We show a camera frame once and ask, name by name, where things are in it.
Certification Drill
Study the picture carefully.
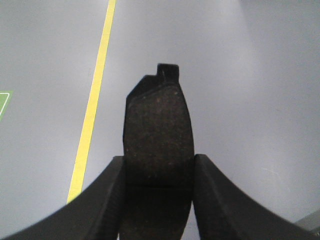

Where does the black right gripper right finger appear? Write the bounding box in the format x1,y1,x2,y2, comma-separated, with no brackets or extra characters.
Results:
193,154,317,240

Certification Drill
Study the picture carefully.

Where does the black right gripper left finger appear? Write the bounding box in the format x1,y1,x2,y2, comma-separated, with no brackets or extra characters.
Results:
7,156,125,240

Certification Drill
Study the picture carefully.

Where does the brake pad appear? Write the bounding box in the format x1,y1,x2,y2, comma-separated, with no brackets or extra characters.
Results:
119,63,195,240

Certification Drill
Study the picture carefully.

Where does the green floor sign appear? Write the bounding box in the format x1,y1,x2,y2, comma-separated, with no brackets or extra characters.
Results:
0,90,13,120

